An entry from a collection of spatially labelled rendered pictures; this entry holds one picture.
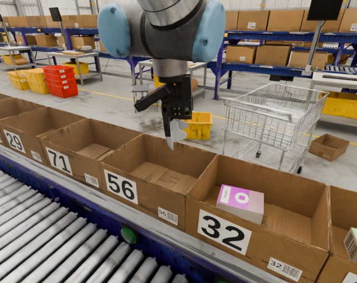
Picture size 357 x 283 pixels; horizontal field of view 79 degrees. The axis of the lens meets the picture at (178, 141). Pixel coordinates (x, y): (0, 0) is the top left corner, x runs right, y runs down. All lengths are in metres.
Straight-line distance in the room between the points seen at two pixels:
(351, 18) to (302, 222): 4.33
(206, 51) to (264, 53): 4.49
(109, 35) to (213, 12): 0.20
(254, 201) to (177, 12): 0.70
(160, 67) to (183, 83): 0.07
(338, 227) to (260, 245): 0.37
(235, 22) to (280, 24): 0.87
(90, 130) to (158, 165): 0.48
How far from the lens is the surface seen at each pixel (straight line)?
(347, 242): 0.94
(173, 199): 0.75
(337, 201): 0.94
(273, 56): 4.80
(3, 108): 2.01
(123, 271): 0.93
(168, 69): 0.55
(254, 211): 0.83
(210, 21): 0.36
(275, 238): 0.68
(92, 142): 1.41
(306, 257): 0.71
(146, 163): 1.15
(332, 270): 0.72
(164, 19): 0.34
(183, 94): 0.59
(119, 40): 0.44
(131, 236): 0.90
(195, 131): 3.20
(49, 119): 1.70
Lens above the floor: 1.53
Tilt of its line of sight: 29 degrees down
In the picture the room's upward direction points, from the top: straight up
